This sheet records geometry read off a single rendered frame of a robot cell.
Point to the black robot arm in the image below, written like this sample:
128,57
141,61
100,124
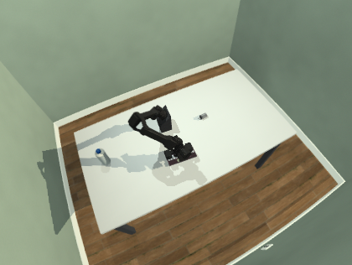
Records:
174,144

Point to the white bottle with blue cap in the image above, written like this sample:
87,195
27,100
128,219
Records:
103,157

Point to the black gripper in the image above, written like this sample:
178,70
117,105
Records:
168,153

